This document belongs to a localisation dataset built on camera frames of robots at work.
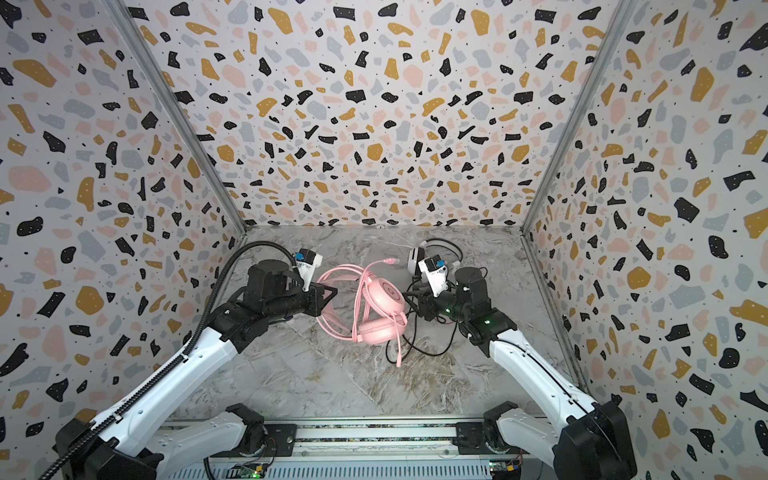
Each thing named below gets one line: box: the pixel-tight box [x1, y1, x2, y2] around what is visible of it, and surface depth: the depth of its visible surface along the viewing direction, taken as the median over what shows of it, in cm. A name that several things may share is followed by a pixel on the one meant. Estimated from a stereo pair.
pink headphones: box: [317, 264, 408, 345], surface depth 64 cm
